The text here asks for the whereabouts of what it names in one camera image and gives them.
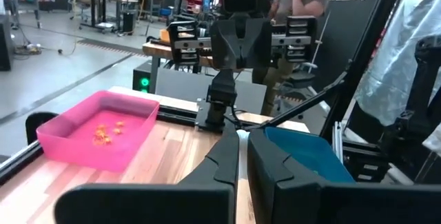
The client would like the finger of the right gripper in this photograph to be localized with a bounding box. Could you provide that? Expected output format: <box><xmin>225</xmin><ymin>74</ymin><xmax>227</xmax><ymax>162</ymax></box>
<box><xmin>236</xmin><ymin>17</ymin><xmax>273</xmax><ymax>70</ymax></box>
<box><xmin>209</xmin><ymin>19</ymin><xmax>244</xmax><ymax>70</ymax></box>

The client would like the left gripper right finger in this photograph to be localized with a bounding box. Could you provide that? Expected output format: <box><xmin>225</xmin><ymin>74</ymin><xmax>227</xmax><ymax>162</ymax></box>
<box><xmin>247</xmin><ymin>128</ymin><xmax>441</xmax><ymax>224</ymax></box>

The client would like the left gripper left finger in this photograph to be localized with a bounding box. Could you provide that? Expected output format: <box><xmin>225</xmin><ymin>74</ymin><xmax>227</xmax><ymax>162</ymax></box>
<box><xmin>54</xmin><ymin>127</ymin><xmax>240</xmax><ymax>224</ymax></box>

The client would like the yellow orange container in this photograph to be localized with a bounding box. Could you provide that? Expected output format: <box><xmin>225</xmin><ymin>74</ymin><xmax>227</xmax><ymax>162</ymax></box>
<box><xmin>159</xmin><ymin>28</ymin><xmax>172</xmax><ymax>44</ymax></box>

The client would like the wooden workstation table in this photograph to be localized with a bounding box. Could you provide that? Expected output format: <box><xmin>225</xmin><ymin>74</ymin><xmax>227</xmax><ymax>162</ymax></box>
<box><xmin>142</xmin><ymin>39</ymin><xmax>216</xmax><ymax>94</ymax></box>

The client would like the black flat table panel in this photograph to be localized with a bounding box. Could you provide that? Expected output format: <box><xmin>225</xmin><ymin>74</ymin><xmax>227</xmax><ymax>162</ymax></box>
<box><xmin>154</xmin><ymin>67</ymin><xmax>268</xmax><ymax>114</ymax></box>

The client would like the teal plastic bin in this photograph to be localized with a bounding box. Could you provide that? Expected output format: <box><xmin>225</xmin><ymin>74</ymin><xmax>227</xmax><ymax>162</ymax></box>
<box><xmin>263</xmin><ymin>126</ymin><xmax>356</xmax><ymax>183</ymax></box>

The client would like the black office chair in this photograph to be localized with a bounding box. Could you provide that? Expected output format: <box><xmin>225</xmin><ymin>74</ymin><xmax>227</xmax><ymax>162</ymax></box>
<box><xmin>285</xmin><ymin>61</ymin><xmax>323</xmax><ymax>96</ymax></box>

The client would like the black box with green light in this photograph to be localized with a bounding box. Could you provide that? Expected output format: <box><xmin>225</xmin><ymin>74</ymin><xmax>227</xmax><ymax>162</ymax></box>
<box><xmin>132</xmin><ymin>60</ymin><xmax>163</xmax><ymax>94</ymax></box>

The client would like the person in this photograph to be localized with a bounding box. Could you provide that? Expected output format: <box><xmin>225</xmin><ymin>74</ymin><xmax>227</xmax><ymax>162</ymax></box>
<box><xmin>251</xmin><ymin>0</ymin><xmax>339</xmax><ymax>116</ymax></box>

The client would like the pink plastic bin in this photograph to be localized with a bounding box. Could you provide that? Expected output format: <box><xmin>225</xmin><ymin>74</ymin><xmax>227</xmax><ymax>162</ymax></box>
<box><xmin>36</xmin><ymin>90</ymin><xmax>161</xmax><ymax>173</ymax></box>

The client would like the black rig pole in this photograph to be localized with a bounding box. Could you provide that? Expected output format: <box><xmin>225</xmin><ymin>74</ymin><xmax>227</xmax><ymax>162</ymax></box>
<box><xmin>247</xmin><ymin>0</ymin><xmax>409</xmax><ymax>143</ymax></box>

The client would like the clear plastic sheet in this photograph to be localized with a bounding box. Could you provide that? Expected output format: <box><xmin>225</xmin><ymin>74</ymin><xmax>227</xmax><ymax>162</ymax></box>
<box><xmin>353</xmin><ymin>0</ymin><xmax>441</xmax><ymax>156</ymax></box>

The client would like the black table clamp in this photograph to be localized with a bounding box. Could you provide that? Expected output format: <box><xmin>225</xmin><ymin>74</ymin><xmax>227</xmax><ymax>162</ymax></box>
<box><xmin>25</xmin><ymin>111</ymin><xmax>59</xmax><ymax>145</ymax></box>

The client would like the black computer tower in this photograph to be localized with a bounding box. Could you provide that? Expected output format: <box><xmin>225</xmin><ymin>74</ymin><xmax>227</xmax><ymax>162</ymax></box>
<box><xmin>0</xmin><ymin>14</ymin><xmax>12</xmax><ymax>72</ymax></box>

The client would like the black partition wall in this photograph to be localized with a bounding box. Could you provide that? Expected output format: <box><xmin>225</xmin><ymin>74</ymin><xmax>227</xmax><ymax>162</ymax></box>
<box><xmin>308</xmin><ymin>0</ymin><xmax>380</xmax><ymax>96</ymax></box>

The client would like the black metal rig mount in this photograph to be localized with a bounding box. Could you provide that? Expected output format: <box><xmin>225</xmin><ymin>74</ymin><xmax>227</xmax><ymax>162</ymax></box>
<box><xmin>332</xmin><ymin>34</ymin><xmax>441</xmax><ymax>185</ymax></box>

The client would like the power strip with cables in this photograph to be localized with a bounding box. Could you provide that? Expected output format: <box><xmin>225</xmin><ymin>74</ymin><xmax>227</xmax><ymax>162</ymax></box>
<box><xmin>13</xmin><ymin>43</ymin><xmax>63</xmax><ymax>57</ymax></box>

